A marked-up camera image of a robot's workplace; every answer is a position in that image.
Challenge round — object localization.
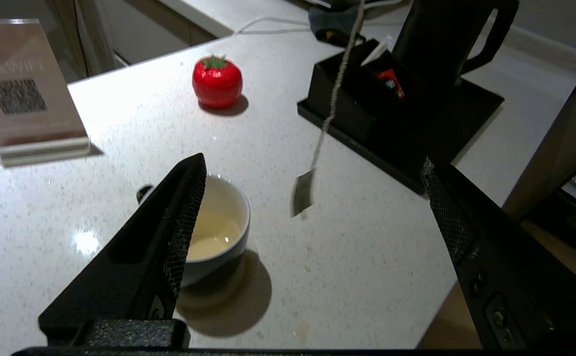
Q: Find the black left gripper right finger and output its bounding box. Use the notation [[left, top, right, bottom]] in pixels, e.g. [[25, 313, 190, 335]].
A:
[[421, 157, 576, 351]]

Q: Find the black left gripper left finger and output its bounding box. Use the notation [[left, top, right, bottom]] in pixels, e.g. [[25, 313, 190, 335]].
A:
[[38, 153, 207, 343]]

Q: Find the white tea bag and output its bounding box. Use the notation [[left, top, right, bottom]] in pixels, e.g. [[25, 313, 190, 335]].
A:
[[292, 0, 366, 218]]

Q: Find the black electric kettle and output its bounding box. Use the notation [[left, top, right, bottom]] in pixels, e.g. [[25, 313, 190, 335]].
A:
[[392, 0, 520, 89]]

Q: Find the black mug white inside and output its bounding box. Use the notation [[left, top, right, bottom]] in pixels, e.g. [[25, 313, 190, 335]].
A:
[[137, 173, 251, 288]]

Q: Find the black serving tray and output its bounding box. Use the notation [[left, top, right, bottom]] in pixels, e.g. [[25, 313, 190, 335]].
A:
[[297, 74, 505, 196]]

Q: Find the red tomato toy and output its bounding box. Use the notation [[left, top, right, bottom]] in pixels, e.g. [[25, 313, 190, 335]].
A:
[[192, 54, 243, 109]]

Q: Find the QR code sign stand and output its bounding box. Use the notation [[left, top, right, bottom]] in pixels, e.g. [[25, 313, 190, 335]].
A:
[[0, 19, 92, 168]]

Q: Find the black organizer box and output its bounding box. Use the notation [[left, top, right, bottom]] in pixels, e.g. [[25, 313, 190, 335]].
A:
[[308, 39, 430, 149]]

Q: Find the red coffee sachet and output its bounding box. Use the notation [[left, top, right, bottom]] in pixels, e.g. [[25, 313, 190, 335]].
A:
[[377, 69, 405, 98]]

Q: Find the white sachet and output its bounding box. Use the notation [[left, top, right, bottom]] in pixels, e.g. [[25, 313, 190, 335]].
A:
[[361, 36, 395, 67]]

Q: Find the grey cloth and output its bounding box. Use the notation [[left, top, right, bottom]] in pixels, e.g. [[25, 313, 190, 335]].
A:
[[309, 4, 368, 47]]

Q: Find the white cable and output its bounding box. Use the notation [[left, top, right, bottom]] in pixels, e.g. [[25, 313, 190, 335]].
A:
[[234, 0, 402, 38]]

